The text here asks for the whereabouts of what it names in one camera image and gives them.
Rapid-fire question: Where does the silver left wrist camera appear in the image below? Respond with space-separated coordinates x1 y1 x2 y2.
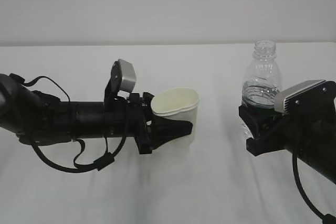
103 59 136 106

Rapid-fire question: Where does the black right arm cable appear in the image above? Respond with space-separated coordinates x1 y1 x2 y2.
291 145 336 224

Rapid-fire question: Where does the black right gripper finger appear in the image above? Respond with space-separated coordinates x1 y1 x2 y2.
238 105 277 137

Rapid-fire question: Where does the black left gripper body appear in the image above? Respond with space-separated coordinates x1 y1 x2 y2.
127 92 154 155

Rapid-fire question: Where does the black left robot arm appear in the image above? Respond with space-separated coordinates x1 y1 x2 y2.
1 74 193 154

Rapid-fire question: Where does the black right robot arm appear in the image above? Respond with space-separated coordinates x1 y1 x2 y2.
238 105 335 183

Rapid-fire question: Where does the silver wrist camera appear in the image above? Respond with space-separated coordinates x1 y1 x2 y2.
274 80 335 115
103 59 136 106

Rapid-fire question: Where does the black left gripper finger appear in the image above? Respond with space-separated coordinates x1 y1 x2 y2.
152 115 193 150

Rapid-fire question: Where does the clear green-label water bottle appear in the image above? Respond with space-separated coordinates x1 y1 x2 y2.
241 40 282 118

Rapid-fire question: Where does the white paper cup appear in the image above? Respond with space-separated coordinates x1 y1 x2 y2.
151 88 200 148

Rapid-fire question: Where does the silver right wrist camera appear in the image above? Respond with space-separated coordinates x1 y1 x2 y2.
274 80 335 115

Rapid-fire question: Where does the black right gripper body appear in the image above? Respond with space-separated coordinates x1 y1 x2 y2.
246 114 323 156

